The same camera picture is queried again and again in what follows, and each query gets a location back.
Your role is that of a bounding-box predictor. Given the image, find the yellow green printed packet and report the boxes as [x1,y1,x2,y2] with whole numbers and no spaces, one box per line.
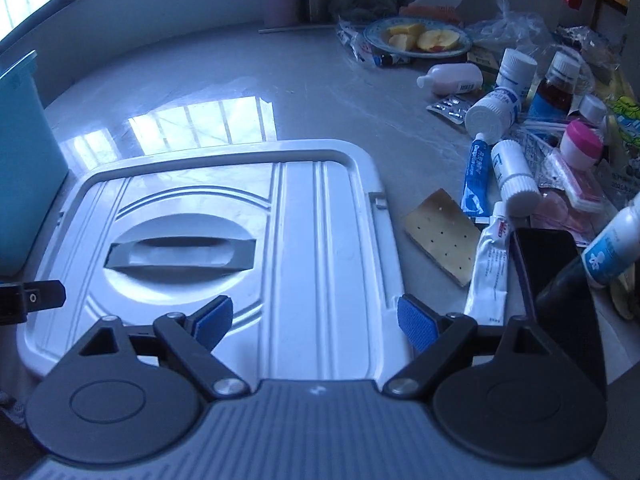
[599,69,640,202]

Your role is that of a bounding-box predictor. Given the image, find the brown syrup bottle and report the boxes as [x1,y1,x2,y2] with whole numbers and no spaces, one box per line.
[527,52,581,122]

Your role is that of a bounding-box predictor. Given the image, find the small white medicine bottle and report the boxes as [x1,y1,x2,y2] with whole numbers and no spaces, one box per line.
[489,138,542,216]

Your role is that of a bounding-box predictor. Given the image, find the white blue snack packet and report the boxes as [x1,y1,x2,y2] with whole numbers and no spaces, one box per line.
[335,17,414,69]

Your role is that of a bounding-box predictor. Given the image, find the large white medicine bottle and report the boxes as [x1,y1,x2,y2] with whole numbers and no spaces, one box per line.
[464,87,524,144]

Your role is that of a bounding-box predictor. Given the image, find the blue ointment tube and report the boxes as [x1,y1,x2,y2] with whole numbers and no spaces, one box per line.
[458,131,494,220]

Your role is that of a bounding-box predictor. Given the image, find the patterned ceramic plate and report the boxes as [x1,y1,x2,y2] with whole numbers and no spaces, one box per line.
[362,16,474,59]

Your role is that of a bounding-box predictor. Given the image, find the tan perforated plaster patch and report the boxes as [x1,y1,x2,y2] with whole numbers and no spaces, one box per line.
[403,188,482,289]

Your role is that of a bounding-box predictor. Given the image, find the pink lid jar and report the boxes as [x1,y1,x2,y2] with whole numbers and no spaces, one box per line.
[558,119,605,170]

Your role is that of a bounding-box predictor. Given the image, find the green medicine box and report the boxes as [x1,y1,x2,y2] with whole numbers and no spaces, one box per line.
[467,42,501,86]

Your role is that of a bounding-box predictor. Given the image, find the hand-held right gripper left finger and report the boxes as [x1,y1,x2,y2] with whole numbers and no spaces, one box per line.
[62,295,252,403]

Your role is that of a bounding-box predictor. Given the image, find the white medicine bottle blue label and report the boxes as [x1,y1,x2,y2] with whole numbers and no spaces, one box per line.
[494,48,539,102]

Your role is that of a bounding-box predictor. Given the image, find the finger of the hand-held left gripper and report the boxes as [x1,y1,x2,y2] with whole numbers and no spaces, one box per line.
[0,279,67,326]

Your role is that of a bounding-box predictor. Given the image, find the clear plastic bag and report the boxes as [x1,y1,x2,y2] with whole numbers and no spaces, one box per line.
[462,0,557,57]

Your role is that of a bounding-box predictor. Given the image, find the white plastic storage box lid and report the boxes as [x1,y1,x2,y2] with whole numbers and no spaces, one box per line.
[16,137,406,382]

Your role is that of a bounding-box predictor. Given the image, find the white spray bottle blue label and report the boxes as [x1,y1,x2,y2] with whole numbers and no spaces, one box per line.
[582,195,640,289]

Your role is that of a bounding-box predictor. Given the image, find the pink transparent wrapper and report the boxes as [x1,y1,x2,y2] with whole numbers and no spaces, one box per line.
[529,189,597,247]

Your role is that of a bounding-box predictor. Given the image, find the teal plastic container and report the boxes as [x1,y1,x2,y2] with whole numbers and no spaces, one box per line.
[0,50,70,277]

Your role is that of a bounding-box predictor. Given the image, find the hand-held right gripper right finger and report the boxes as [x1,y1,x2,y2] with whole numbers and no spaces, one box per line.
[382,293,569,404]

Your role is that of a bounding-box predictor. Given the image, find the small white cap bottle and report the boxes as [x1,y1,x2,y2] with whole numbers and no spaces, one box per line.
[579,93,609,126]

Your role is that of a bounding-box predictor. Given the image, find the black smartphone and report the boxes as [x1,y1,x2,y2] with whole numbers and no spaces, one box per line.
[510,227,609,401]

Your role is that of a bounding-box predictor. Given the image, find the pink flat packet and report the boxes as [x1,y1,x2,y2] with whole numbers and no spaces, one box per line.
[544,152,619,214]

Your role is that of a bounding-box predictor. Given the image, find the silver blister pack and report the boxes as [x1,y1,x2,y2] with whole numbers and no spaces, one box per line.
[425,95,474,126]

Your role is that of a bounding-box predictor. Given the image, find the white ointment tube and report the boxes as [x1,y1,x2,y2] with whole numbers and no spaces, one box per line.
[463,200,514,329]

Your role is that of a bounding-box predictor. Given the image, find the orange paper pack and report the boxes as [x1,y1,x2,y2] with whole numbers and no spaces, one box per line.
[398,0,464,26]

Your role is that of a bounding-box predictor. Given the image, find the cotton swab pack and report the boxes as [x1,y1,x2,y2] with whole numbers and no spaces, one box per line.
[519,117,571,162]

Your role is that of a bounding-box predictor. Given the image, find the grey marble desktop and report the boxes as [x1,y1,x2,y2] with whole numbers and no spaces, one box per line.
[0,19,640,411]

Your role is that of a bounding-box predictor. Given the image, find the white lotion bottle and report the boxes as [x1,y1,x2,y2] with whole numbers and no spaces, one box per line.
[416,63,485,96]

